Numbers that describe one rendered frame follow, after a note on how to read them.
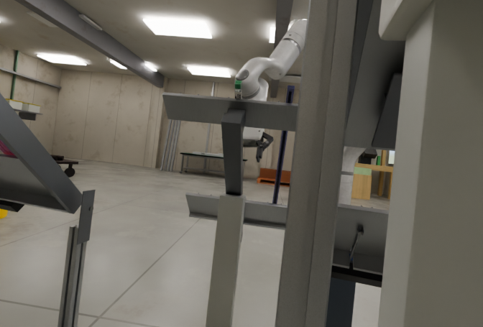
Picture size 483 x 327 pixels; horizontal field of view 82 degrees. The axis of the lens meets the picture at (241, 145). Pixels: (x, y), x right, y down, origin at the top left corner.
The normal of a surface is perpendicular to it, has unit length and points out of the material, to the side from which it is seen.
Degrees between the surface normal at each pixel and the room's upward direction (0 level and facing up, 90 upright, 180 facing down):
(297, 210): 90
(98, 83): 90
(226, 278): 90
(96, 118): 90
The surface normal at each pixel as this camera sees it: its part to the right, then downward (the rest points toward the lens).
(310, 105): -0.24, -0.04
